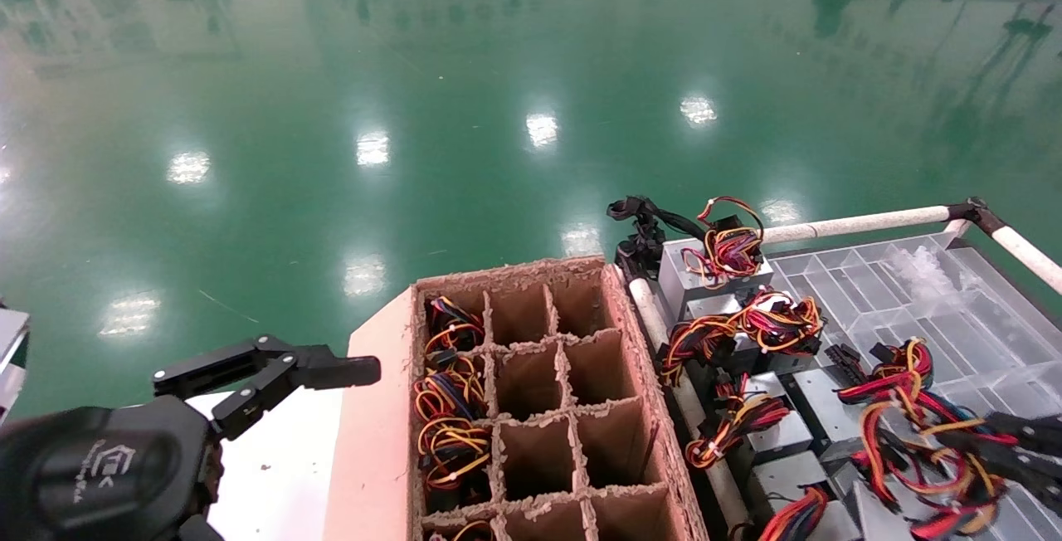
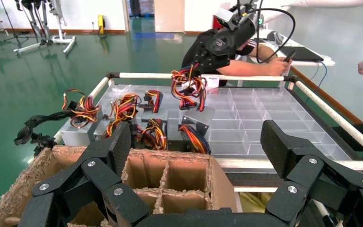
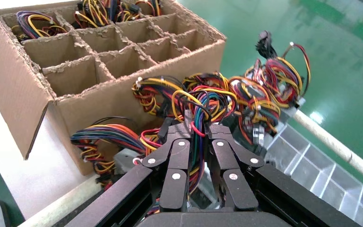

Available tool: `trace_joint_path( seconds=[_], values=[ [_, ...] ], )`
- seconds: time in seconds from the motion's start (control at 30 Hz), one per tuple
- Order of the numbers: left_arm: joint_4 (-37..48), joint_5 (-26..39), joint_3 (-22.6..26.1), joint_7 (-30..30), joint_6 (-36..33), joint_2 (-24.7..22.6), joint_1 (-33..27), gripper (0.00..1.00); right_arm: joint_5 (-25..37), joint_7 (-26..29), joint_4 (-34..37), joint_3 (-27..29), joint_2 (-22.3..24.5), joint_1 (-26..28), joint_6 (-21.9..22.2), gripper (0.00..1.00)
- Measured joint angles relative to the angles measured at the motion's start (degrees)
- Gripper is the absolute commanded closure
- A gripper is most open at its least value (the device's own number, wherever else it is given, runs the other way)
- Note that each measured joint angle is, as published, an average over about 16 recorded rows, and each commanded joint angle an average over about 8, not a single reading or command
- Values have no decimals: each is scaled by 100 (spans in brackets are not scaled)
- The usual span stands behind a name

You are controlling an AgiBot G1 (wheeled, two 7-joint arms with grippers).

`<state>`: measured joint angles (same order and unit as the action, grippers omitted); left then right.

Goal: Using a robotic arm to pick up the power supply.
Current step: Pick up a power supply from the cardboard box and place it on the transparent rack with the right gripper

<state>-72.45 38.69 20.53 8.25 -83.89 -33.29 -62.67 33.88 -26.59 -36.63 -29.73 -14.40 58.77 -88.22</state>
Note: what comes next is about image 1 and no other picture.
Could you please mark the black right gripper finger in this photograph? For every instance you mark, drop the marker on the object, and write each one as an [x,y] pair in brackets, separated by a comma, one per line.
[1037,433]
[1045,483]

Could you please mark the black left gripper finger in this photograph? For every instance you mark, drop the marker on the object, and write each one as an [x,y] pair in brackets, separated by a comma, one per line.
[332,371]

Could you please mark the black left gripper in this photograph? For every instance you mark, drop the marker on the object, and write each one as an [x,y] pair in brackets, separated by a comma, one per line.
[99,475]

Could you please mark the clear plastic compartment tray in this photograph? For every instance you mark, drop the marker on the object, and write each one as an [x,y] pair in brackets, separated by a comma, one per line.
[954,309]

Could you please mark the brown divided cardboard box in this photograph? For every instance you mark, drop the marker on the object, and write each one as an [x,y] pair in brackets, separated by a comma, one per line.
[539,450]

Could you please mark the grey metal bracket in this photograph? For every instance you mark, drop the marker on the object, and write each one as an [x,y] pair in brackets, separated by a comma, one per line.
[10,342]

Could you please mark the white tube cart frame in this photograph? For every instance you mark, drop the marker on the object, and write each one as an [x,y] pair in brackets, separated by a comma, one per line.
[854,224]

